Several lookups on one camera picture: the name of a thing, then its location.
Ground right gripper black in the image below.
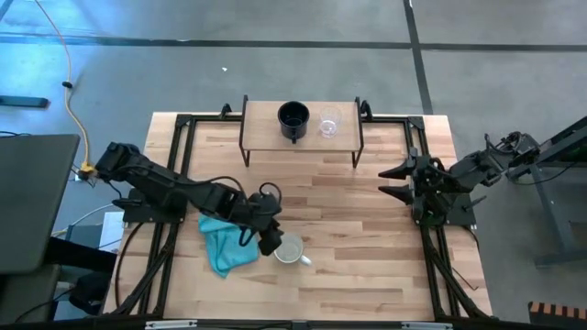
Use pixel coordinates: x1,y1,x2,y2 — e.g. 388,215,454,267
378,147,442,222

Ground teal mug white handle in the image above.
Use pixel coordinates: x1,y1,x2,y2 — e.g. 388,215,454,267
273,232,314,267

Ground black mug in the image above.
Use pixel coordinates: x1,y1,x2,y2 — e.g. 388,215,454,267
276,100,311,145

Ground wooden shelf black legs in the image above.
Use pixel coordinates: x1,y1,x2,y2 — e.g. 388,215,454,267
238,94,365,170

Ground teal microfibre cloth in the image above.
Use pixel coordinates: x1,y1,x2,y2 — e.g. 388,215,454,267
198,214,260,280

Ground grey metal stand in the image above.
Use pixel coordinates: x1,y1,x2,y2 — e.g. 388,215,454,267
505,116,587,267

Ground white box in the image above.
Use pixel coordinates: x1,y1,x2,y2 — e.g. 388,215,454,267
98,210,126,251

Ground black chair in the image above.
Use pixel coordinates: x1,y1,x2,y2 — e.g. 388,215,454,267
43,237,118,316

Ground orange black striped block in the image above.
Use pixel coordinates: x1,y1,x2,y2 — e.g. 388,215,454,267
527,301,587,327

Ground dark grey flat panel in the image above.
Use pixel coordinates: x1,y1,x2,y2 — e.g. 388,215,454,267
0,133,81,276

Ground black flat floor bar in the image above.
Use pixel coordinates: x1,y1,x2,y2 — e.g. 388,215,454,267
0,94,50,109

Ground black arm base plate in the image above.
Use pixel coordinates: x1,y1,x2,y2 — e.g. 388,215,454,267
415,194,477,229
122,187,187,226

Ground black cable bundle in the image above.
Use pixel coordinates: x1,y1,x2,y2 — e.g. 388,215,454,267
420,227,494,320
114,222,181,317

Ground silver table edge bracket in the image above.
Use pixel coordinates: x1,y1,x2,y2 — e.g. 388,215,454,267
402,322,454,330
145,320,198,330

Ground black aluminium table frame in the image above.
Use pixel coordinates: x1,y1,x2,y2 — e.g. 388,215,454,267
103,103,494,322

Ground yellow power cable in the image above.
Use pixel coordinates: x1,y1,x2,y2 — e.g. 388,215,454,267
34,0,97,178

